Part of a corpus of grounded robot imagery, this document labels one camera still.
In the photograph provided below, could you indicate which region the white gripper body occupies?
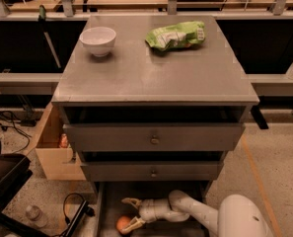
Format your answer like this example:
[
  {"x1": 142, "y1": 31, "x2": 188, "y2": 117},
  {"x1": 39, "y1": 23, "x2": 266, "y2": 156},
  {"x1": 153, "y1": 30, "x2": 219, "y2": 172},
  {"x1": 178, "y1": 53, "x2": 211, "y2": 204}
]
[{"x1": 138, "y1": 198, "x2": 172, "y2": 223}]

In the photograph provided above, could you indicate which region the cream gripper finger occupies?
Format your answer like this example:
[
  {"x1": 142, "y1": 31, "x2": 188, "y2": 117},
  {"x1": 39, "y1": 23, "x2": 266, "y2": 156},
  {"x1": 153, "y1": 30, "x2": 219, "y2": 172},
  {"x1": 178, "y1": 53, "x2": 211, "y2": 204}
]
[
  {"x1": 121, "y1": 197, "x2": 142, "y2": 209},
  {"x1": 123, "y1": 217, "x2": 145, "y2": 235}
]

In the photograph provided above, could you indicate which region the orange fruit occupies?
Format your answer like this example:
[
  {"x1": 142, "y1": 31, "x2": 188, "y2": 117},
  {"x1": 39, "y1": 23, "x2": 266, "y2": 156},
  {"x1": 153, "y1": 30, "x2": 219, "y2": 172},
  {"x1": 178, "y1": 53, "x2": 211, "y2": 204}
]
[{"x1": 115, "y1": 215, "x2": 131, "y2": 235}]

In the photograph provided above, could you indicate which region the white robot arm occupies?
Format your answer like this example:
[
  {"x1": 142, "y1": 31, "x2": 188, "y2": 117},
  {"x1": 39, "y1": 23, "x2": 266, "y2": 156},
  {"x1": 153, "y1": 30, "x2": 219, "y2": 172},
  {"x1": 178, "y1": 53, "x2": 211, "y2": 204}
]
[{"x1": 119, "y1": 190, "x2": 274, "y2": 237}]

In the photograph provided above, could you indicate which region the grey bottom drawer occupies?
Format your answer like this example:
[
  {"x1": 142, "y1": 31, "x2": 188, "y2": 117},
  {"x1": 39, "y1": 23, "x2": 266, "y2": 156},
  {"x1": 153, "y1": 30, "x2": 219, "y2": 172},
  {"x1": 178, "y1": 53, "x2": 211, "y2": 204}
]
[{"x1": 94, "y1": 181, "x2": 211, "y2": 237}]

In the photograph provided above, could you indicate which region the grey drawer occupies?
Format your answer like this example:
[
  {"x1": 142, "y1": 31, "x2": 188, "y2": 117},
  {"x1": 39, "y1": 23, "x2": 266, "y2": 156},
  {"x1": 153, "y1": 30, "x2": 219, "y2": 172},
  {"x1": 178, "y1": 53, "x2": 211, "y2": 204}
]
[
  {"x1": 81, "y1": 161, "x2": 223, "y2": 182},
  {"x1": 94, "y1": 181, "x2": 211, "y2": 237},
  {"x1": 63, "y1": 123, "x2": 245, "y2": 152}
]

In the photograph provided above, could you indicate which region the grey middle drawer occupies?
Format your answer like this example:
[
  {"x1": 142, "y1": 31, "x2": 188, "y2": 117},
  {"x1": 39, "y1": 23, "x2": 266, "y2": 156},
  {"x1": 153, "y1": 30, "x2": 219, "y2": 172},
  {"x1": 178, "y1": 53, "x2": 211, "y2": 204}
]
[{"x1": 81, "y1": 161, "x2": 223, "y2": 182}]

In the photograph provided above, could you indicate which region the grey top drawer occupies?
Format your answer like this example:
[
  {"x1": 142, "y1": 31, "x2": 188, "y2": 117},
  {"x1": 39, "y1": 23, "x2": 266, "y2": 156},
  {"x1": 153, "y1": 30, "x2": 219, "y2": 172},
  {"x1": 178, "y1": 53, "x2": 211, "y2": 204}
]
[{"x1": 63, "y1": 123, "x2": 245, "y2": 152}]

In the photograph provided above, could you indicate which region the grey drawer cabinet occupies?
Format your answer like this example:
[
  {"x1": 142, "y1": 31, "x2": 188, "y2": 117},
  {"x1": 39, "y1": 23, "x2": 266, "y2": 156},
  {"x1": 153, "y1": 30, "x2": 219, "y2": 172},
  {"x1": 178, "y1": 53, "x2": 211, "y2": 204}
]
[{"x1": 51, "y1": 15, "x2": 260, "y2": 196}]

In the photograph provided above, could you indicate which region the wooden open box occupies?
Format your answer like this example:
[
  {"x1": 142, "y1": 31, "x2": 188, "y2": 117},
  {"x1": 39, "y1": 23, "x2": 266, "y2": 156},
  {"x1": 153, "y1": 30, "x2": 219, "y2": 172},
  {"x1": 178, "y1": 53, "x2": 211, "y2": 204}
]
[{"x1": 26, "y1": 103, "x2": 85, "y2": 181}]

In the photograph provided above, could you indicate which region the red can in box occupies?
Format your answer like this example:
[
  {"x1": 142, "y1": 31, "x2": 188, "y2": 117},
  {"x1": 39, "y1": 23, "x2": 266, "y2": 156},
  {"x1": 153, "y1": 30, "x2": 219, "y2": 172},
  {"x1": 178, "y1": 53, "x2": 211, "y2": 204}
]
[{"x1": 59, "y1": 133, "x2": 69, "y2": 148}]

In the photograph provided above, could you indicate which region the clear plastic bottle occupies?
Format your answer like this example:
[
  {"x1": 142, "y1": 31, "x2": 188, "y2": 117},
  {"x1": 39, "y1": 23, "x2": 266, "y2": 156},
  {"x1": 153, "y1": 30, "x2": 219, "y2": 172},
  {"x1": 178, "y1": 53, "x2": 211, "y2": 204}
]
[{"x1": 26, "y1": 205, "x2": 48, "y2": 228}]

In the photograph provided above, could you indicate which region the white ceramic bowl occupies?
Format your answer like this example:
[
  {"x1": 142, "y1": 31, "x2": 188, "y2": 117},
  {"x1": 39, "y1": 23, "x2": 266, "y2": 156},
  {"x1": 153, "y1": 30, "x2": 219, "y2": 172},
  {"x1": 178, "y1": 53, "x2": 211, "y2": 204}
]
[{"x1": 79, "y1": 27, "x2": 116, "y2": 57}]

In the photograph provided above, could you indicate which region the green chip bag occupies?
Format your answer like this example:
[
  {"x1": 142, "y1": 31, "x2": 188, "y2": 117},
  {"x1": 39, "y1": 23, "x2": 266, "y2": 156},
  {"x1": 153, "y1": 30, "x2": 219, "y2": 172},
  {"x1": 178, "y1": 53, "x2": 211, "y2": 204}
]
[{"x1": 145, "y1": 21, "x2": 205, "y2": 51}]

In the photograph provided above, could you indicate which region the black floor cable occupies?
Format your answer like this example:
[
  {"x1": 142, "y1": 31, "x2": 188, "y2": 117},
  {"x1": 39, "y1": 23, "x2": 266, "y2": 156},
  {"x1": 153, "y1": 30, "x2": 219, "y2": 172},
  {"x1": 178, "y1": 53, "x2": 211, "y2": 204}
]
[{"x1": 0, "y1": 86, "x2": 33, "y2": 154}]

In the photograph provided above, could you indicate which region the green handled tool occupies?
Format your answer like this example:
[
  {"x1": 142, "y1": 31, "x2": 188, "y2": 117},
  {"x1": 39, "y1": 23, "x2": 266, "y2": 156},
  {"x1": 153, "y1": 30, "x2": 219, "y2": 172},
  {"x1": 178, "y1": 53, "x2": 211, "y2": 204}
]
[{"x1": 38, "y1": 5, "x2": 61, "y2": 69}]

